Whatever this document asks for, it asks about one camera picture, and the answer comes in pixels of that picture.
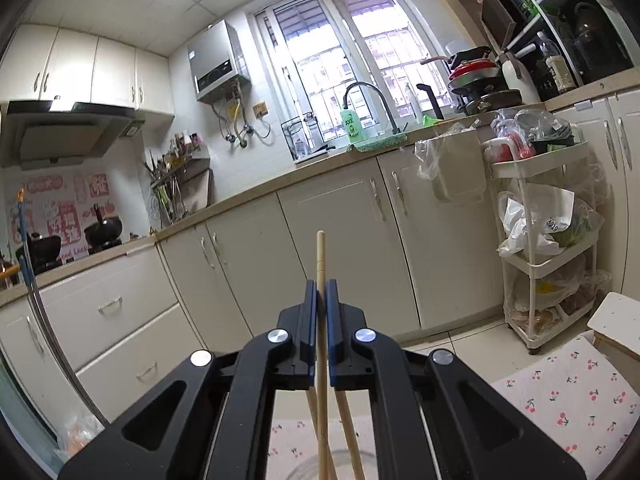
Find green cleaning cloth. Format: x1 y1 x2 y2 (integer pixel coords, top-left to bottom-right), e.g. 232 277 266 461
352 132 408 153

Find white plastic bag on cabinet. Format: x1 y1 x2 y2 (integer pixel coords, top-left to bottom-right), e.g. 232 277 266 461
413 122 487 206

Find wire dish rack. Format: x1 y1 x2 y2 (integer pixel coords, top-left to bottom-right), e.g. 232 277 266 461
281 112 335 162

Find green dish soap bottle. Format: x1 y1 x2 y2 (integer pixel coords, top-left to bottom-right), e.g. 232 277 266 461
341 93 370 144

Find black wok on stove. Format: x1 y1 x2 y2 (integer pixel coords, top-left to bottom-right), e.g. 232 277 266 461
84 204 122 255

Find black kitchen faucet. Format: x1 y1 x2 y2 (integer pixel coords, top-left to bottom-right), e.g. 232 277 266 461
343 80 401 134

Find cherry print tablecloth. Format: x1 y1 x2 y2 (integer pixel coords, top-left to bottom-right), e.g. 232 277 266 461
267 335 639 479

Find white wooden stool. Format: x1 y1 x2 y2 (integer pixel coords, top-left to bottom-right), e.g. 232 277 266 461
587 292 640 380

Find wall utensil rack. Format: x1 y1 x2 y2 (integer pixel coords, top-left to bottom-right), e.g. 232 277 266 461
142 133 214 228

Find white thermos jug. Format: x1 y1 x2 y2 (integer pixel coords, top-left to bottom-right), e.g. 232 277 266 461
499 52 540 105

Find black microwave oven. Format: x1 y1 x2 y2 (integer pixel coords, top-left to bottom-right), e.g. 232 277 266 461
480 0 540 51

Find white rolling storage cart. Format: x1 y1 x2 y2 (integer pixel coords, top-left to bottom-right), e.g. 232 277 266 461
483 107 608 354

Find grey wall water heater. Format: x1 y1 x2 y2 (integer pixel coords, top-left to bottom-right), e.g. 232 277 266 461
186 21 250 104

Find black range hood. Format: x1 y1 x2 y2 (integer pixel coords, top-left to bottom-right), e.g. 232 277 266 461
1 100 139 170

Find clear glass jar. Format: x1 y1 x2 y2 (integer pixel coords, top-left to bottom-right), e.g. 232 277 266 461
286 450 381 480

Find red lidded pan stack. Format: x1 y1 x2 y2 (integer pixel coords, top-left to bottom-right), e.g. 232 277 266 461
420 46 523 116

